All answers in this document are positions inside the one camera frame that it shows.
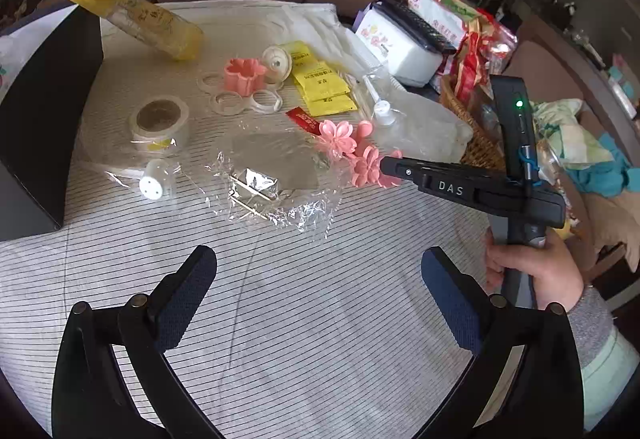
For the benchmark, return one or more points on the clear bag with spray bottle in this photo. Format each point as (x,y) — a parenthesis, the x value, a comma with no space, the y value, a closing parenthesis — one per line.
(425,134)

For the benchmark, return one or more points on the teal and green cloths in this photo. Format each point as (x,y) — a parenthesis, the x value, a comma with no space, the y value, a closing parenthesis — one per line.
(580,144)

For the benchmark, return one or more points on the wicker basket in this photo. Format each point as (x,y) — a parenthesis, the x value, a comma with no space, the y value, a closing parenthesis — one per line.
(475,139)

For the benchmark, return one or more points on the red snack packets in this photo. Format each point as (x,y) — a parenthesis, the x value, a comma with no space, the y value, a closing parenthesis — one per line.
(475,39)

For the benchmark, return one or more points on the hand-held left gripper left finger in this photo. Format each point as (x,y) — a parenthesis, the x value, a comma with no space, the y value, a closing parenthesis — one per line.
(185,299)

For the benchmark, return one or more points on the person's right hand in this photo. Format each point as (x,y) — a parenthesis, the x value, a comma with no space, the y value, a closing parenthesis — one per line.
(557,274)

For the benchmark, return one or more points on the red wrapper strip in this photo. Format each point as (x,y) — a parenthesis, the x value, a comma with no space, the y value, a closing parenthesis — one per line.
(302,120)

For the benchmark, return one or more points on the clear bag with face mask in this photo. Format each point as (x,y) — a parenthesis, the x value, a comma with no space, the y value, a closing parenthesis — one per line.
(290,164)

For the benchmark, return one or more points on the yellow sachet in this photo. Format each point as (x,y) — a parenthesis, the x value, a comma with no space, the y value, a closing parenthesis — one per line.
(320,79)
(330,105)
(295,51)

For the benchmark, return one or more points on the pink flower mold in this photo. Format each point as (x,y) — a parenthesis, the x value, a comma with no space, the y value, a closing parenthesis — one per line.
(243,76)

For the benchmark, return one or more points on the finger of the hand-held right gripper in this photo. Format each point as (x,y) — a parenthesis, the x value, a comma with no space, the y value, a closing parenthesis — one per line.
(402,171)

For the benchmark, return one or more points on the black storage box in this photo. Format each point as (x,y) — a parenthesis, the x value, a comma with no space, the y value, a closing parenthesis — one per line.
(45,119)

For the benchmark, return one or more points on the white box with purple lid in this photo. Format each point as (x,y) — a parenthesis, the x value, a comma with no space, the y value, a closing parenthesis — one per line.
(395,51)

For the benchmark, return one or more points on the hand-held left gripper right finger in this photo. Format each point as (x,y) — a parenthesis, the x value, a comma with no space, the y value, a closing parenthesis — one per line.
(450,299)

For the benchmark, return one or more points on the yellow clear snack packet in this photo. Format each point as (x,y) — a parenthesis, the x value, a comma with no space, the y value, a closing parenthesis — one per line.
(150,21)

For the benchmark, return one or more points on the striped cloth desktop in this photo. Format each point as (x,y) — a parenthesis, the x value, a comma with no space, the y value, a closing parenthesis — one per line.
(300,279)

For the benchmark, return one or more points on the round clear white lid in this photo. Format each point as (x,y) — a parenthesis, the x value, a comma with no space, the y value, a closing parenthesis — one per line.
(276,61)

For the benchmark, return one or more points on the white tape roll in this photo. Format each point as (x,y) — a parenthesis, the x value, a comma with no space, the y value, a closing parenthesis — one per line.
(160,124)

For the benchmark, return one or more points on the person's right forearm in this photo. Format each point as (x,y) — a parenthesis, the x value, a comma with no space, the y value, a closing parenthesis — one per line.
(605,359)

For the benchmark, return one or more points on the white plastic bag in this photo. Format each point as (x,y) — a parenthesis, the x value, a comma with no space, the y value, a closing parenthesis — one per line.
(325,29)

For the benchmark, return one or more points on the black remote control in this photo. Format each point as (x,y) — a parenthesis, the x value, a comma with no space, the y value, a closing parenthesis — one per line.
(425,29)

